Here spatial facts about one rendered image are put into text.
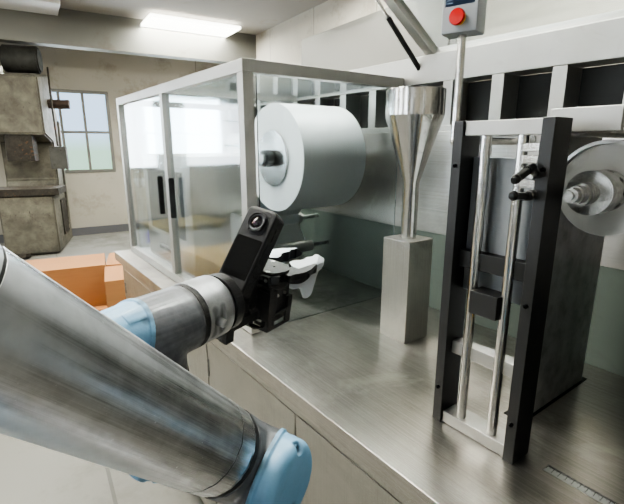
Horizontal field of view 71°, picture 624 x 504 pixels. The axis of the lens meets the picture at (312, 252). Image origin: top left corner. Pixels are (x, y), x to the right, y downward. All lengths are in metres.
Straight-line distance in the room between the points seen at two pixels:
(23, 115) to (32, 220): 1.28
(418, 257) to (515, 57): 0.54
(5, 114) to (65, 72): 1.51
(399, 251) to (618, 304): 0.49
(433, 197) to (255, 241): 0.91
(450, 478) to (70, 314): 0.66
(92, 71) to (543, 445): 7.55
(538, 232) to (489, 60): 0.70
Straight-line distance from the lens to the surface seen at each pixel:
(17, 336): 0.23
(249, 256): 0.55
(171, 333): 0.46
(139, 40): 7.00
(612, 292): 1.18
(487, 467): 0.84
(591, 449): 0.95
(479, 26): 0.98
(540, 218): 0.70
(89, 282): 3.84
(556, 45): 1.23
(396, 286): 1.16
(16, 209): 6.64
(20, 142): 6.65
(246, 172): 1.12
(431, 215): 1.39
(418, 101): 1.08
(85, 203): 7.81
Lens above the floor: 1.40
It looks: 14 degrees down
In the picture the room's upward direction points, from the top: straight up
